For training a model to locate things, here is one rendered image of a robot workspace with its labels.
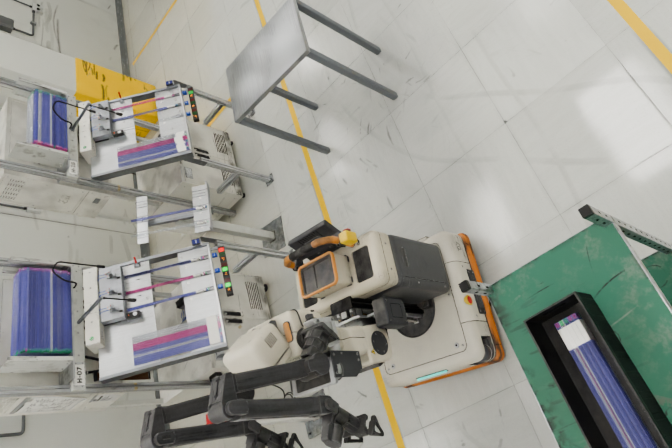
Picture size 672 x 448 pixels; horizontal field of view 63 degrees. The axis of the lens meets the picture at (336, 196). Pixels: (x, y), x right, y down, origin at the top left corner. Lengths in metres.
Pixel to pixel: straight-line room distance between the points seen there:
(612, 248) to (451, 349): 1.22
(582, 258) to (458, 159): 1.58
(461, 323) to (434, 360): 0.23
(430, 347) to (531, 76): 1.50
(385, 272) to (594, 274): 0.93
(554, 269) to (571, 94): 1.40
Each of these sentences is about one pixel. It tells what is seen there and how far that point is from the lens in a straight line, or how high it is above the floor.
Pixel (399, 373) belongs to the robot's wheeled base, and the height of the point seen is 0.28.
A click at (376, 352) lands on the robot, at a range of 2.39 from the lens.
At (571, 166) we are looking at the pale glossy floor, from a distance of 2.87.
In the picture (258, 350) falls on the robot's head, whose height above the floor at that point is 1.37.
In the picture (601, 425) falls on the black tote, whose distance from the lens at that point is 1.72.
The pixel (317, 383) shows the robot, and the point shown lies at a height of 1.04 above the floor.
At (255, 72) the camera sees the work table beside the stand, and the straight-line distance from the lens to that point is 3.46.
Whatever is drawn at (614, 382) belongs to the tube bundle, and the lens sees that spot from 1.66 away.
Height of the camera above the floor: 2.56
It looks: 43 degrees down
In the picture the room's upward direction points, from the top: 74 degrees counter-clockwise
